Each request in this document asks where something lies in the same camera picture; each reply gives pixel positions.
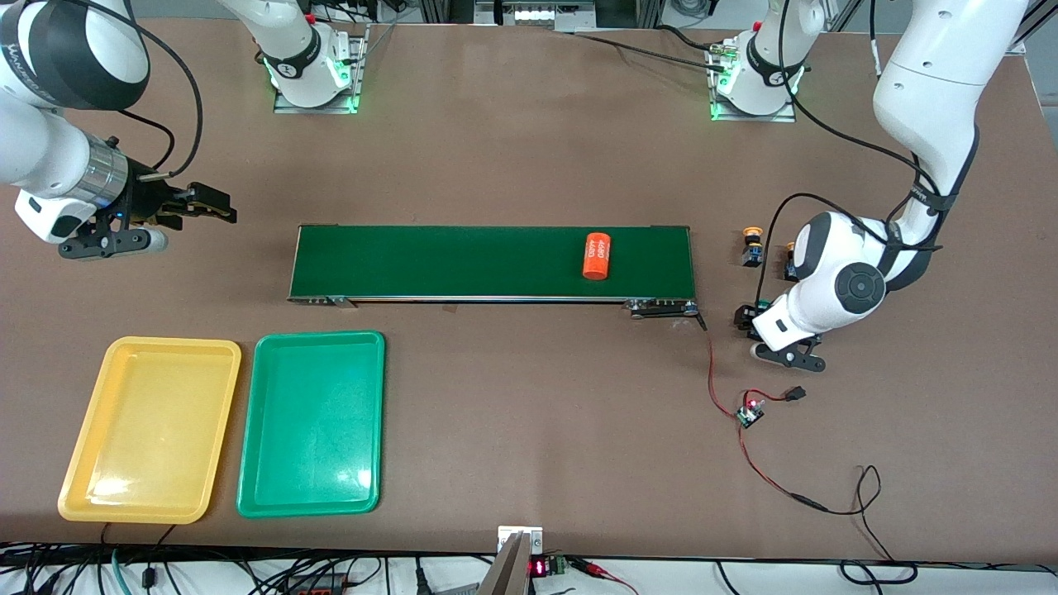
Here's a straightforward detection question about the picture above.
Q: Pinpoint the red black motor wire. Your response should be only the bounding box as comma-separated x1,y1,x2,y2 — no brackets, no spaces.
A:
697,312,745,419

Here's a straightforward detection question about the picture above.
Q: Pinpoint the green plastic tray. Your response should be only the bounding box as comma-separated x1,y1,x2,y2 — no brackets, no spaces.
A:
236,331,387,519

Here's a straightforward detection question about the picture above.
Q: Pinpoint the red black clip lead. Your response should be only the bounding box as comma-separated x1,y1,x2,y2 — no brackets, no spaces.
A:
569,558,639,595

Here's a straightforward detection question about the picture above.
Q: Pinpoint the grey metal bar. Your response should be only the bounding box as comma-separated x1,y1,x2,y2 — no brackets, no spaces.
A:
478,533,538,595

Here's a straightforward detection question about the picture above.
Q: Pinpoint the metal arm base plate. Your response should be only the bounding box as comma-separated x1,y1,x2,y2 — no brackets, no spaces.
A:
273,25,369,115
709,41,798,123

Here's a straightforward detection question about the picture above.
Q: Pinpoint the metal clamp bracket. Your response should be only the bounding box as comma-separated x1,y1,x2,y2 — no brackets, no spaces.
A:
498,526,544,556

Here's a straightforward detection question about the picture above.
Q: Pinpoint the black power strip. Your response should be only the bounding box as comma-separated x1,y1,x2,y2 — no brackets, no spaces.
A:
281,574,352,595

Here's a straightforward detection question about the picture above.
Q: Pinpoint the long black cable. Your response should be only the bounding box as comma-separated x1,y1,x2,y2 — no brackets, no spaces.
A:
570,31,724,71

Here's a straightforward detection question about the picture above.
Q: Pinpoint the aluminium frame with white light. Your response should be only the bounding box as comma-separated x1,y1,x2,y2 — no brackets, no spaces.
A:
474,0,598,32

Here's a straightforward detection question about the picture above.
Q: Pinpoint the orange 4680 cylinder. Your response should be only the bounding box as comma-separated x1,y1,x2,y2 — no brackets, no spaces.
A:
582,232,612,280

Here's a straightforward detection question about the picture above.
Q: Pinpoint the yellow plastic tray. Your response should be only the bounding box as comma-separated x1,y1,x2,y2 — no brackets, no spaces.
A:
57,336,242,525

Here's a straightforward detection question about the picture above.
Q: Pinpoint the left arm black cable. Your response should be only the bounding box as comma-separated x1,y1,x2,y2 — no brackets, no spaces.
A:
756,0,943,311

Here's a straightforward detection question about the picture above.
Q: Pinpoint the aluminium frame strut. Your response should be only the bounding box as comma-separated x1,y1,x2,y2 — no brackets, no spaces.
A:
1008,0,1058,57

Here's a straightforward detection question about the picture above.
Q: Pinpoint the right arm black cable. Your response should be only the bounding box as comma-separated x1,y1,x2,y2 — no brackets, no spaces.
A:
79,0,204,179

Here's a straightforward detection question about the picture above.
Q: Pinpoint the red black supply wire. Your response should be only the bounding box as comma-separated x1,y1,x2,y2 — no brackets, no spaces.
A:
738,423,830,512

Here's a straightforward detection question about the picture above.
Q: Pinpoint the thin black power cable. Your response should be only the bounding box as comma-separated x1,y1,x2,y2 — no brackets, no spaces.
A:
825,464,920,586

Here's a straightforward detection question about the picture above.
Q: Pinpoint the green conveyor belt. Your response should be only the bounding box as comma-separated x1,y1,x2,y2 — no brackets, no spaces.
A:
287,224,703,319

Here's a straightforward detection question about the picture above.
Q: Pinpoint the black plug with red lead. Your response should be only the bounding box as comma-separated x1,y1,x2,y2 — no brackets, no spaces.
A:
742,385,808,407

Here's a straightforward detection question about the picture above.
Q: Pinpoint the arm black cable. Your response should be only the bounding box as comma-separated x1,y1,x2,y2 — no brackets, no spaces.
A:
756,0,943,311
79,0,204,179

